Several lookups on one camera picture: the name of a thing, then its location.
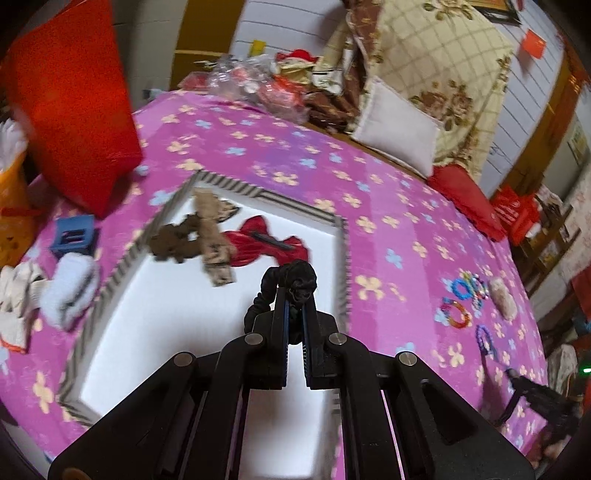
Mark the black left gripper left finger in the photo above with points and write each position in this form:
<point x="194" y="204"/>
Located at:
<point x="186" y="421"/>

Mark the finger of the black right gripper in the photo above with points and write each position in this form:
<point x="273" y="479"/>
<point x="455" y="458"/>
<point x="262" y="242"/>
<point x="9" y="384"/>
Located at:
<point x="558" y="411"/>

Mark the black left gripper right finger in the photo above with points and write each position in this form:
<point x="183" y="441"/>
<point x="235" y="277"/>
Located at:
<point x="400" y="420"/>

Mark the cream dotted chiffon scrunchie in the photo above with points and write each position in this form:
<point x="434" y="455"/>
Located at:
<point x="503" y="299"/>

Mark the tan organza leopard bow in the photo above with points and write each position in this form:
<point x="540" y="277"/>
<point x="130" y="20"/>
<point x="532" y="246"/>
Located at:
<point x="215" y="250"/>

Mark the black fabric scrunchie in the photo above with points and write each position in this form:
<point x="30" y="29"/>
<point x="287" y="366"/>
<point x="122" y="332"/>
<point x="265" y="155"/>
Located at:
<point x="299" y="282"/>

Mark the brown fabric scrunchie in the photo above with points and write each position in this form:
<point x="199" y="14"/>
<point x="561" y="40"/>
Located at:
<point x="173" y="241"/>

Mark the red satin bow clip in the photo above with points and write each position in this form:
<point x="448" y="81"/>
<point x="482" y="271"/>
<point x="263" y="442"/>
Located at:
<point x="253" y="240"/>

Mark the striped white jewelry box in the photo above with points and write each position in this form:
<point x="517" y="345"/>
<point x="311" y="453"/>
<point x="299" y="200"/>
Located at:
<point x="149" y="310"/>

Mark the pink floral bedsheet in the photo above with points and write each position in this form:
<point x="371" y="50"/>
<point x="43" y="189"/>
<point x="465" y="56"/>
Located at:
<point x="407" y="243"/>

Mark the white fluffy sock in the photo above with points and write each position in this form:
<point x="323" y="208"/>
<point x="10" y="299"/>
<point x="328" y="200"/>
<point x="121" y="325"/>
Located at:
<point x="70" y="291"/>

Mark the red shopping bag right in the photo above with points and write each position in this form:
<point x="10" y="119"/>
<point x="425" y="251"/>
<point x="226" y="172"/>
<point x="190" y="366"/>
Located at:
<point x="518" y="214"/>

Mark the cream work glove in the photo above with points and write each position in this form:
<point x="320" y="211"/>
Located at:
<point x="21" y="289"/>

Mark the blue plastic hair claw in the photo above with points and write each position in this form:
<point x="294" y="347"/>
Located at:
<point x="75" y="234"/>

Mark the red ruffled cushion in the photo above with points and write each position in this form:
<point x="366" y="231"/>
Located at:
<point x="456" y="185"/>

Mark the orange plastic basket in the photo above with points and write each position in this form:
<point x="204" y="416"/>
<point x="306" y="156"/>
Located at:
<point x="18" y="225"/>

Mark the white small pillow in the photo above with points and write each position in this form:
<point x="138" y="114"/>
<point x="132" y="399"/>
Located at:
<point x="394" y="127"/>

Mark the clear plastic snack bag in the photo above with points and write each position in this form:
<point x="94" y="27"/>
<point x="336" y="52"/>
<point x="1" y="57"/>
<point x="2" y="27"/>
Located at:
<point x="253" y="81"/>

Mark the brown patterned blanket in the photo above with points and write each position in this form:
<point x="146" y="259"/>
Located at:
<point x="339" y="78"/>

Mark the red gift bag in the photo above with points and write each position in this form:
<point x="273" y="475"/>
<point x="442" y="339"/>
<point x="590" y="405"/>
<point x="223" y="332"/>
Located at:
<point x="64" y="84"/>

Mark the beige floral quilt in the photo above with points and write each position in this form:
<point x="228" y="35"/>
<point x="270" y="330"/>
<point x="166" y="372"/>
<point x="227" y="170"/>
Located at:
<point x="452" y="63"/>

